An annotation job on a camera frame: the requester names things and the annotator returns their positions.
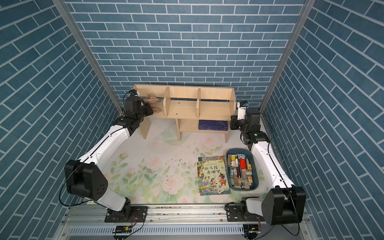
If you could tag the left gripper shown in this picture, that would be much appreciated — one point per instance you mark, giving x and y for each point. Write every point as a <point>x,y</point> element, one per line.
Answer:
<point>147,106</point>

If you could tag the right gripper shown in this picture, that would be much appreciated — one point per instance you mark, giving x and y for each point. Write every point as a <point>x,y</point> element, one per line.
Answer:
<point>235,120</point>

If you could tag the light wooden bookshelf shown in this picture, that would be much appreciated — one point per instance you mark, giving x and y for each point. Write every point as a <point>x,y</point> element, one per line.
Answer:
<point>188,105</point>

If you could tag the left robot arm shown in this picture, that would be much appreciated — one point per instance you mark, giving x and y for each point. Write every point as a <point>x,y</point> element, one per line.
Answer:
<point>85,177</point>

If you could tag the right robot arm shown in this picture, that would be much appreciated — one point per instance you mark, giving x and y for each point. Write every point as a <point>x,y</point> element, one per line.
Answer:
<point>284,202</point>

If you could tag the dark blue book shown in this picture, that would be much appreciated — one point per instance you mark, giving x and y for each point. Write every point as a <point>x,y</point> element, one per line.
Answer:
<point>212,125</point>

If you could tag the teal tray of items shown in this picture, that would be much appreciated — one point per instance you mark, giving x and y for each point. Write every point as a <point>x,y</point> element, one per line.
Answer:
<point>241,170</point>

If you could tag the floral table mat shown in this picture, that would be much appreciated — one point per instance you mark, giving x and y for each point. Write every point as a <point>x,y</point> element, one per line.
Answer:
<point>162,168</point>

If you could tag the children's picture book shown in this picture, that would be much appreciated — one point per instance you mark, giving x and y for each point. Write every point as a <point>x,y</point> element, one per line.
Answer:
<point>212,176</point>

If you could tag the right circuit board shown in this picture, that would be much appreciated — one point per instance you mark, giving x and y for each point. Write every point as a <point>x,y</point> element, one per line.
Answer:
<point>251,229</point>

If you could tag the circuit board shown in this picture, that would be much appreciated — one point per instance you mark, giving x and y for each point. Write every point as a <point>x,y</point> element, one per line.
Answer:
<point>251,229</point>
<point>122,230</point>

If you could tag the left circuit board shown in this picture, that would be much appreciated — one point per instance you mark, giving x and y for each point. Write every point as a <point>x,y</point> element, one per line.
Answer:
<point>122,230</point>

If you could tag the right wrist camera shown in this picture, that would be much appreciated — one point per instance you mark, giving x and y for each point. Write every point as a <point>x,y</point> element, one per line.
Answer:
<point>242,107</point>

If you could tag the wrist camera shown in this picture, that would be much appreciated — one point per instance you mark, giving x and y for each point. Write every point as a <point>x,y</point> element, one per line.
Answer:
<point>242,107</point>
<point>133,93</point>

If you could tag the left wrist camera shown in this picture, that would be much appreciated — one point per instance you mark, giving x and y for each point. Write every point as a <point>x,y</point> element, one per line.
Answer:
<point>133,93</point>

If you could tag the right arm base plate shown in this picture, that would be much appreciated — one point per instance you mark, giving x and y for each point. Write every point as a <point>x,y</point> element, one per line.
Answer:
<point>236,213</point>

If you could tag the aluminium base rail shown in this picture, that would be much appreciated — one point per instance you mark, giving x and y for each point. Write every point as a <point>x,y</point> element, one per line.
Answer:
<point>157,214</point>

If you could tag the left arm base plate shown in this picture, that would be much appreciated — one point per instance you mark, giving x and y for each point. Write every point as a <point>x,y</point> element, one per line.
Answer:
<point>130,214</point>

